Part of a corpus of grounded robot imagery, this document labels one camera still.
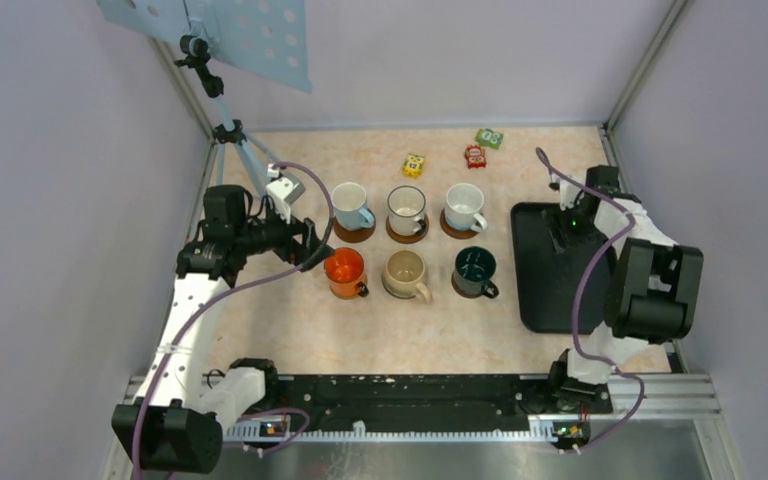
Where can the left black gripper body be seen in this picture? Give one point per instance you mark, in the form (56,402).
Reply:
(272,234)

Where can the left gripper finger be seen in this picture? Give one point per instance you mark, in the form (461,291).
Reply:
(313,256)
(310,235)

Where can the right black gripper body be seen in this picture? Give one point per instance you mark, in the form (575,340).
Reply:
(576,230)

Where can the orange mug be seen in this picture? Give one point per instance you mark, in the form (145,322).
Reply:
(346,274)

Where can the black serving tray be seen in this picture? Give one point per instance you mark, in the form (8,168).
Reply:
(551,252)

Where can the brown ridged wooden coaster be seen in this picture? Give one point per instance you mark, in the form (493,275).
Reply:
(453,232)
(352,236)
(409,239)

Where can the light blue mug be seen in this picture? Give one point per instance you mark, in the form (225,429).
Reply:
(349,200)

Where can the beige mug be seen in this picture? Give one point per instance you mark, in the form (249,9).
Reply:
(405,276)

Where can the clear glass mug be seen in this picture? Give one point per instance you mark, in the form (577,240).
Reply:
(407,211)

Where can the dark green mug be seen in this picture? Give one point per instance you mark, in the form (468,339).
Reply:
(474,268)

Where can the white mug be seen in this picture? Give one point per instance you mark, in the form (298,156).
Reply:
(464,206)

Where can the dark walnut coaster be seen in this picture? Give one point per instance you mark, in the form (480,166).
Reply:
(462,293)

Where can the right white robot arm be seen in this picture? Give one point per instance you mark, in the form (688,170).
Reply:
(653,290)

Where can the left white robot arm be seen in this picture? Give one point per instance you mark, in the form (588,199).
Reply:
(174,424)

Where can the red toy block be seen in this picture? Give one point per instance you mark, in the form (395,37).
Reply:
(475,157)

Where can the yellow toy block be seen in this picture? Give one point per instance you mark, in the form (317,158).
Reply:
(413,165)

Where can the green toy block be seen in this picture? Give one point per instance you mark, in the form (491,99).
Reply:
(489,138)

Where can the light blue tripod stand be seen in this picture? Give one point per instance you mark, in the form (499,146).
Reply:
(197,55)

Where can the light blue perforated board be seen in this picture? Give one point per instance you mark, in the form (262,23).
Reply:
(267,38)

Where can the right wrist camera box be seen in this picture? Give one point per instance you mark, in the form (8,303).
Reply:
(570,193)

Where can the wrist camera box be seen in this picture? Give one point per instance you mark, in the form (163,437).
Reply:
(570,193)
(283,190)

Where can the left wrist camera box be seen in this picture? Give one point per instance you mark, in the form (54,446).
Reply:
(283,190)

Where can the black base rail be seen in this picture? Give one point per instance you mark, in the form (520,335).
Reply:
(416,408)

